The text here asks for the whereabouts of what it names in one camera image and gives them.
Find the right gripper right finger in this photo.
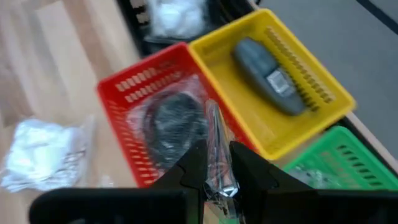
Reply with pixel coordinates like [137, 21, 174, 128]
[229, 141, 312, 191]

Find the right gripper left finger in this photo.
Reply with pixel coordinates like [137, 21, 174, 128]
[151, 139, 209, 190]

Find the clear bag with thin tool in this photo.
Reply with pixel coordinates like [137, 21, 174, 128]
[203, 99, 248, 224]

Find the clear bag with black item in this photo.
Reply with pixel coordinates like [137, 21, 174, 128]
[126, 74, 218, 178]

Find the grey oval case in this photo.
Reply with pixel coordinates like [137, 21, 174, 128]
[232, 37, 307, 116]

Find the clear bag of cotton balls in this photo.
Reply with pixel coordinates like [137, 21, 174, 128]
[146, 0, 212, 40]

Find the cotton balls and swabs bag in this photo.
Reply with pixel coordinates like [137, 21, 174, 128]
[0, 114, 96, 192]

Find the yellow plastic basket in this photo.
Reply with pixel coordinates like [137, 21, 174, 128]
[188, 8, 357, 161]

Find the small crinkled clear bag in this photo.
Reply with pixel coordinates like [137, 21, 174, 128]
[285, 167, 343, 190]

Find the green plastic basket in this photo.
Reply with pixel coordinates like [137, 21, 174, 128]
[281, 126, 398, 191]

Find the red plastic basket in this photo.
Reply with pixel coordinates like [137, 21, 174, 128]
[96, 42, 259, 189]

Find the black plastic basket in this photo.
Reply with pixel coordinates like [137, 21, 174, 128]
[116, 0, 259, 58]

